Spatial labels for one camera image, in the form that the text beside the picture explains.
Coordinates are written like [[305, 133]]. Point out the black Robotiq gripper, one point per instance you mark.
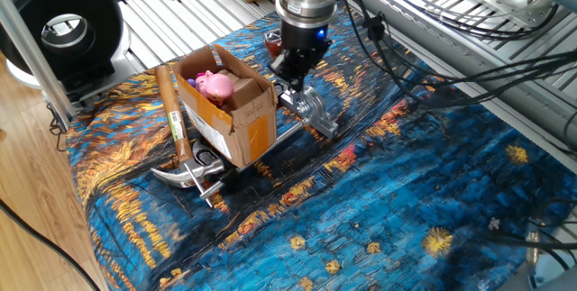
[[304, 43]]

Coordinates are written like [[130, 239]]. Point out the silver lever with red grip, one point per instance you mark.
[[272, 45]]

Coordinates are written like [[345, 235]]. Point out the brown inner carton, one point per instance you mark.
[[245, 93]]

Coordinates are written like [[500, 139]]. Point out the open cardboard box orange tape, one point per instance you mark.
[[245, 133]]

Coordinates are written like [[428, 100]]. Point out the pink pig toy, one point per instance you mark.
[[216, 87]]

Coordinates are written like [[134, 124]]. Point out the starry night painted cloth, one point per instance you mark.
[[405, 192]]

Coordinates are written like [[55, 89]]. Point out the aluminium frame post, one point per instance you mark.
[[31, 52]]

